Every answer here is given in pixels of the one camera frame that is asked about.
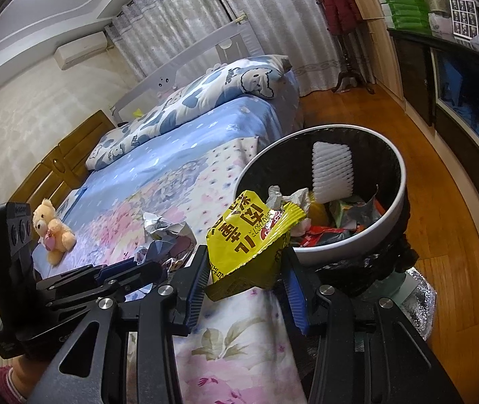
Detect black tv cabinet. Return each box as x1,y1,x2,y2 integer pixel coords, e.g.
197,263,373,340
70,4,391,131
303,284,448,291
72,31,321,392
388,29,479,235

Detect left hand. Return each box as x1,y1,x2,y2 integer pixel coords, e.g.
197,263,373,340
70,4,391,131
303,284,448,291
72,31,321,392
12,356,50,399

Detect red coat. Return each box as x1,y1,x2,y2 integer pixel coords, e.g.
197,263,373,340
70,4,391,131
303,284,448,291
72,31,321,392
321,0,363,36

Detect silver blue wrapper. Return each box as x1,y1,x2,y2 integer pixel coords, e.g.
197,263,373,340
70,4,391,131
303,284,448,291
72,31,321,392
133,212,197,273

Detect white air conditioner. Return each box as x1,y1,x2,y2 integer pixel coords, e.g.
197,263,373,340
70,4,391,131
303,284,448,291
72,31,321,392
53,31,108,70

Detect white foam net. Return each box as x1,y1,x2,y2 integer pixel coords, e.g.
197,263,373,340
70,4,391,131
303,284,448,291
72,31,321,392
312,141,354,203

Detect photo grid frame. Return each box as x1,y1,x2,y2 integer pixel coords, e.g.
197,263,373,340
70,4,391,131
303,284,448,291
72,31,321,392
450,0,479,40

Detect blue white cartoon quilt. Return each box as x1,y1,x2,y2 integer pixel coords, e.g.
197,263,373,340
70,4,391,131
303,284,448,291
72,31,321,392
85,55,299,171

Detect wooden wardrobe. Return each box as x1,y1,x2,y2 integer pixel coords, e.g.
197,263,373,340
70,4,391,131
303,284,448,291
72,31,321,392
355,0,405,107

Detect green snack wrapper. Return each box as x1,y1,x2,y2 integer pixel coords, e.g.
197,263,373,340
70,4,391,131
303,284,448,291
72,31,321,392
329,197,386,230

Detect yellow teddy bear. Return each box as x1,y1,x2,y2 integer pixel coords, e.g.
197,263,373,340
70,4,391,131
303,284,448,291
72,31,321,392
32,199,77,266

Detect yellow snack bag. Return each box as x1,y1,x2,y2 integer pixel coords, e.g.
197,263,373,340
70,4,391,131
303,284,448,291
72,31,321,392
206,191,306,302

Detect blue bed sheet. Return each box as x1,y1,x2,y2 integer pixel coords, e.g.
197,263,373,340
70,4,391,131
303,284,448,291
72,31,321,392
33,96,302,278

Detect white black trash bin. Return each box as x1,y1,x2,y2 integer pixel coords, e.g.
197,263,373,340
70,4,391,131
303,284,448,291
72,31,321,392
235,124,409,266

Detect wooden coat stand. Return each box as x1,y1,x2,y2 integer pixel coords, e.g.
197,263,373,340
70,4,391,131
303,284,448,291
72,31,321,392
315,0,375,95

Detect white bed guard rail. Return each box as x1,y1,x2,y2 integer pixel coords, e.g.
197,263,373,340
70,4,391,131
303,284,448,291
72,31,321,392
110,14,264,125

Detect orange ovaltine wrapper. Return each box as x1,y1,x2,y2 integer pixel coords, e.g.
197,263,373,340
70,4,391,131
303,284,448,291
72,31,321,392
298,226,355,247

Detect wooden headboard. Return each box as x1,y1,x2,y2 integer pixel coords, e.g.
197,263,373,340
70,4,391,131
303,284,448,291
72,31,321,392
7,109,116,220

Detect green white box stack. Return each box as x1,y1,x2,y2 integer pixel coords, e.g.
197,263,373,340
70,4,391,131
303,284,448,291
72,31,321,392
378,0,430,35

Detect grey curtains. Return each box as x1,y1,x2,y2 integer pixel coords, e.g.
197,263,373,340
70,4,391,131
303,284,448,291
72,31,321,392
105,0,342,96

